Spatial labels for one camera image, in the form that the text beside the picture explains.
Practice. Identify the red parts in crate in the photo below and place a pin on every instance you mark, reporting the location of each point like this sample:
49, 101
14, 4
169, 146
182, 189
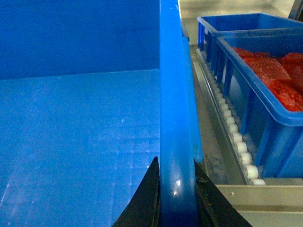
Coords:
283, 76

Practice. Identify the large blue plastic crate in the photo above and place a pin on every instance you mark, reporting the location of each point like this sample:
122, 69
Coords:
90, 92

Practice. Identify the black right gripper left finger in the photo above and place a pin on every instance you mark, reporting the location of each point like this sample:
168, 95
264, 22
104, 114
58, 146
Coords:
143, 210

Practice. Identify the blue crate with red parts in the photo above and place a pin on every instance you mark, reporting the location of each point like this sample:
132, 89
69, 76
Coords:
274, 135

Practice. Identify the white roller track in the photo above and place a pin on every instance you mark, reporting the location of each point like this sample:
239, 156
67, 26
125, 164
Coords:
232, 146

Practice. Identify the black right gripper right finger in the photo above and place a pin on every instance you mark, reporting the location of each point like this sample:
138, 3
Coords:
214, 209

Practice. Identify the blue crate behind red parts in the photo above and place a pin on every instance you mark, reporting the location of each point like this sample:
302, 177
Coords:
210, 28

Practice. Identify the steel roller shelf rack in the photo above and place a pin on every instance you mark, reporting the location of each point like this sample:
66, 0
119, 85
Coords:
278, 203

